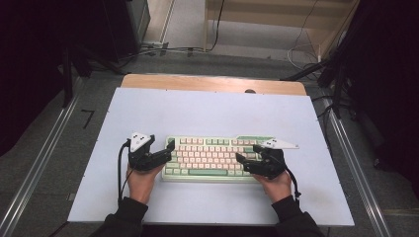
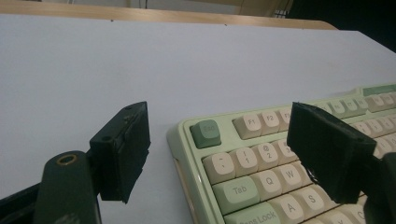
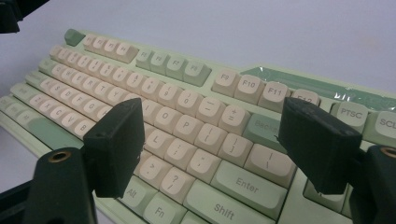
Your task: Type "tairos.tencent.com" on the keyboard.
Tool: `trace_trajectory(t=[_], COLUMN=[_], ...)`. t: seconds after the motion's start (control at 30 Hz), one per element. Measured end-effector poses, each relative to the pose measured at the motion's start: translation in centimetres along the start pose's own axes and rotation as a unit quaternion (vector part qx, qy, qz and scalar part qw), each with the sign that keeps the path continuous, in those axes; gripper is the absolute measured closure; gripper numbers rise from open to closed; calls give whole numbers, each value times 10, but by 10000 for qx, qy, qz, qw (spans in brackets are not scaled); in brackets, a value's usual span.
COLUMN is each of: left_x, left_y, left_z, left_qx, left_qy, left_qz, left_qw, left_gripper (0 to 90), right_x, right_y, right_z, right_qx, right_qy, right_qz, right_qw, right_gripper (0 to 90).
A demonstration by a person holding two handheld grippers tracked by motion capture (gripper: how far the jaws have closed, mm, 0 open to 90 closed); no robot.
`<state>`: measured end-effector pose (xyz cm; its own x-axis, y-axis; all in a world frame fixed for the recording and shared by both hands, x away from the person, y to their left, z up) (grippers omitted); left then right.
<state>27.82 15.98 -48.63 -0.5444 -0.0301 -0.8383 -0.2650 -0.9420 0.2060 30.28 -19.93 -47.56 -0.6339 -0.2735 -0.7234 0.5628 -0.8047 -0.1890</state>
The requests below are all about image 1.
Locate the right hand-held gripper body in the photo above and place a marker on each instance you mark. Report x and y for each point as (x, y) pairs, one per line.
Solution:
(268, 163)

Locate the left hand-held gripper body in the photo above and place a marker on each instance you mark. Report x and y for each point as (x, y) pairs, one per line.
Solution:
(141, 158)

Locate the green and pink keyboard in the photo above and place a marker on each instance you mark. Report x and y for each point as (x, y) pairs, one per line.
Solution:
(204, 161)

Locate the person's right hand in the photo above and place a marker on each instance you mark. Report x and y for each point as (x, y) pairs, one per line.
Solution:
(276, 187)

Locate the person's left hand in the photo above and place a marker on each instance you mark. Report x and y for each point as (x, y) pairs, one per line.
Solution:
(142, 184)

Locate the white table board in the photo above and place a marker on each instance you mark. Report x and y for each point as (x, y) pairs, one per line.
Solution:
(210, 112)

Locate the wooden table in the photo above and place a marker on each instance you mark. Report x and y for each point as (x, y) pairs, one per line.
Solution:
(204, 83)

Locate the grey power strip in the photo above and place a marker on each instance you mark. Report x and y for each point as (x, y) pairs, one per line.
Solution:
(154, 44)

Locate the black metal stand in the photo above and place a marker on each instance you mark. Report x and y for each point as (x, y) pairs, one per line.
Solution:
(336, 82)
(67, 77)

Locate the black cabinet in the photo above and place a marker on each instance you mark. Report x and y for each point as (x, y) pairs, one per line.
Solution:
(126, 26)

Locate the light wooden shelf unit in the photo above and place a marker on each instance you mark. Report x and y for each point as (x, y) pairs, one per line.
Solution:
(273, 19)

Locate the dark curtain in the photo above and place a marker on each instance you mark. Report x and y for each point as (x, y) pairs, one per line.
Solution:
(392, 85)
(29, 65)

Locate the aluminium floor rail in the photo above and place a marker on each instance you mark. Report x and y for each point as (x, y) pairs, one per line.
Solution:
(36, 164)
(359, 171)

